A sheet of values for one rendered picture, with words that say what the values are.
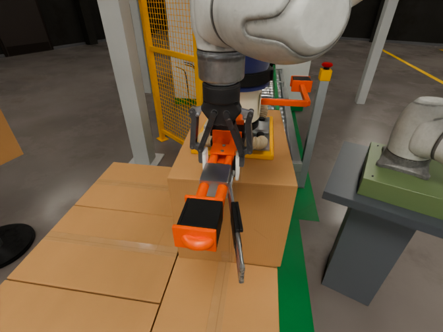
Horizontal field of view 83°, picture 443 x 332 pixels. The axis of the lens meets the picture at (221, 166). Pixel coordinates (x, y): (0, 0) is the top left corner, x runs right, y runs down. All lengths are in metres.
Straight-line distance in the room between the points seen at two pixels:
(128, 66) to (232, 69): 1.81
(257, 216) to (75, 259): 0.75
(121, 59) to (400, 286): 2.43
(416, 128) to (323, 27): 0.88
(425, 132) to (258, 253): 0.73
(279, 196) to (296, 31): 0.58
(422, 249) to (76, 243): 2.07
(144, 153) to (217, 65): 2.12
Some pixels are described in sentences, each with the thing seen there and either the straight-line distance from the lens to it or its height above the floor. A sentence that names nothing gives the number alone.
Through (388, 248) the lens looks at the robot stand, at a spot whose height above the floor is 0.46.
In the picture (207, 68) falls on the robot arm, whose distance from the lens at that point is 0.48.
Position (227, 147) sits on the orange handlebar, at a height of 1.09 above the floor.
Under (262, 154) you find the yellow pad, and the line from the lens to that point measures 0.87.
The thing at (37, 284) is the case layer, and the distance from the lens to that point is 1.21.
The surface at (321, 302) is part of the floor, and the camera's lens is 1.68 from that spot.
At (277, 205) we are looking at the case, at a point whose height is 0.86.
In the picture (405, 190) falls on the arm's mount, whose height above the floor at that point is 0.83.
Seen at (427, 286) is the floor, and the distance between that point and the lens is 2.03.
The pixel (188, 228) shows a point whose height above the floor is 1.10.
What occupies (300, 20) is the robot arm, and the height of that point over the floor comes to 1.39.
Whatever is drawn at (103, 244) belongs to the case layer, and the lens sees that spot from 1.22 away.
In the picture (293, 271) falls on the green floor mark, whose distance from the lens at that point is 1.74.
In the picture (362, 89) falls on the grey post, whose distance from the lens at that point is 4.51.
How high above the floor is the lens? 1.41
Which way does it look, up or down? 34 degrees down
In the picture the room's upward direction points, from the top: straight up
